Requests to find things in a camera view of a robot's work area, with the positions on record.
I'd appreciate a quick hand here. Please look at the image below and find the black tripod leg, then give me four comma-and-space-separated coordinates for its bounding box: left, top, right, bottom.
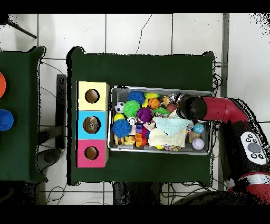
6, 20, 37, 39

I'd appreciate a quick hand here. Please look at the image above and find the orange bowl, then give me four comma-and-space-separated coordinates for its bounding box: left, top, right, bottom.
0, 71, 7, 99

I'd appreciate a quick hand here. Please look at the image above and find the dark green side tablecloth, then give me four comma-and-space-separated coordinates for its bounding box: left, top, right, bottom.
0, 45, 49, 183

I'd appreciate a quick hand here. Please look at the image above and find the green koosh ball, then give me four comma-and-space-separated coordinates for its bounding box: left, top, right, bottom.
123, 99, 141, 118

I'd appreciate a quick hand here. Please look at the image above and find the cream knitted cloth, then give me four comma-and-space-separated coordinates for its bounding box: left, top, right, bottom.
147, 109, 187, 148

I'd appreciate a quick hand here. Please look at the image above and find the large blue koosh ball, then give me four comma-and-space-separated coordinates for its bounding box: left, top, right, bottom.
112, 119, 132, 138

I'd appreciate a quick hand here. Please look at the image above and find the crushed red silver can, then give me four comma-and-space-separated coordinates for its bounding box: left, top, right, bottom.
168, 92, 183, 102

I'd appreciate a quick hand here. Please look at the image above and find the wire mesh bin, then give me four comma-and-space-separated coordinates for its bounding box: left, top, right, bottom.
107, 85, 214, 156

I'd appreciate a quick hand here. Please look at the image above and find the mint knitted cloth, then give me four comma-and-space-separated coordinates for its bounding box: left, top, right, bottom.
155, 116, 194, 137

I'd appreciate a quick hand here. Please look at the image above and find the wooden box with three holes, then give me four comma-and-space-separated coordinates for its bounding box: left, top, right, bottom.
75, 81, 110, 169

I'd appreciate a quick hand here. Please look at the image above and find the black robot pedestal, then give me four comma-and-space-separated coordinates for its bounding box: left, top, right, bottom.
112, 182, 163, 206

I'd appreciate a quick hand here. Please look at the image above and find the purple spiky toy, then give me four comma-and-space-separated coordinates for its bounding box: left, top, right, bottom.
136, 107, 153, 124

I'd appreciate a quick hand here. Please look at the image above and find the orange basketball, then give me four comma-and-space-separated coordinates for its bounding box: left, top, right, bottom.
147, 97, 161, 110

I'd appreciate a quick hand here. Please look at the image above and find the white baseball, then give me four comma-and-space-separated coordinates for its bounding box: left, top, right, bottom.
191, 137, 206, 151

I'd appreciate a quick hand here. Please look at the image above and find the blue bowl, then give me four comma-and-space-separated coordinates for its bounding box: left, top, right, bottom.
0, 109, 14, 132

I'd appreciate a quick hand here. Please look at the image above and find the black and white soccer ball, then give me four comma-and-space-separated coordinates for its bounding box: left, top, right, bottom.
114, 101, 126, 114

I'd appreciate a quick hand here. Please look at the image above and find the black upright panel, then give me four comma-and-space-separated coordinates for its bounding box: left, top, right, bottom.
55, 73, 68, 150

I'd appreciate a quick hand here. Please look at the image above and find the small blue koosh ball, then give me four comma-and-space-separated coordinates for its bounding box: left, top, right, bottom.
127, 90, 146, 106

